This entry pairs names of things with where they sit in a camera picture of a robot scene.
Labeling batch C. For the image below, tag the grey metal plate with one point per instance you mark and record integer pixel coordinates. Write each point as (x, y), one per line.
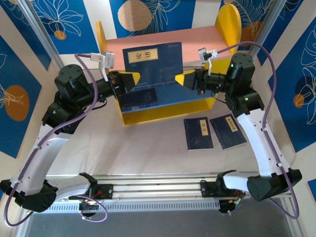
(158, 227)

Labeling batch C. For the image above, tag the navy book labelled Lunyu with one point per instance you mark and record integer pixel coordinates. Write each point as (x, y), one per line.
(158, 71)

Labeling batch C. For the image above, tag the navy book labelled Sunzi Bingfa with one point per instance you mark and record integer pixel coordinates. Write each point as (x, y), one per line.
(145, 97)

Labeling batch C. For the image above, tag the navy book labelled Mengxi Bitan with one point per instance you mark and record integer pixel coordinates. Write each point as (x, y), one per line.
(227, 135)

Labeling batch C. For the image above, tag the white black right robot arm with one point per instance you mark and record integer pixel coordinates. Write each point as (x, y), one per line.
(259, 148)

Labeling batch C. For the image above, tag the aluminium frame post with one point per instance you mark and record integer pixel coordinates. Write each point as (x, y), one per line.
(46, 37)
(264, 37)

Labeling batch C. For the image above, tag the yellow pink blue bookshelf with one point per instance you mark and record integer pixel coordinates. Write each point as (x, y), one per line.
(197, 37)

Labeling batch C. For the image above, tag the navy book labelled Yuewei Caotang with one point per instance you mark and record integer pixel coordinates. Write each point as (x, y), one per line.
(138, 108)

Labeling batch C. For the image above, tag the navy book labelled Yijing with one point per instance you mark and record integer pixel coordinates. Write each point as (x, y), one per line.
(197, 138)

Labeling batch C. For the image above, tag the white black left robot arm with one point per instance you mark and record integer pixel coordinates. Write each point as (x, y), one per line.
(42, 153)

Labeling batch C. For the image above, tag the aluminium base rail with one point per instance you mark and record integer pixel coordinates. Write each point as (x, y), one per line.
(158, 187)

